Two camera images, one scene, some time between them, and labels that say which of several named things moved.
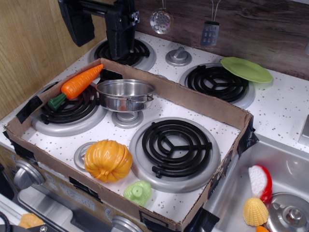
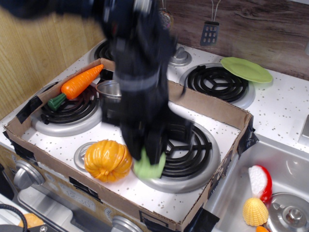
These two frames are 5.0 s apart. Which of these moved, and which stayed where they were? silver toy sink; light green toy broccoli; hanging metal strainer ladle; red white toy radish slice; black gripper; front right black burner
Moved: light green toy broccoli; black gripper
Stayed: silver toy sink; front right black burner; hanging metal strainer ladle; red white toy radish slice
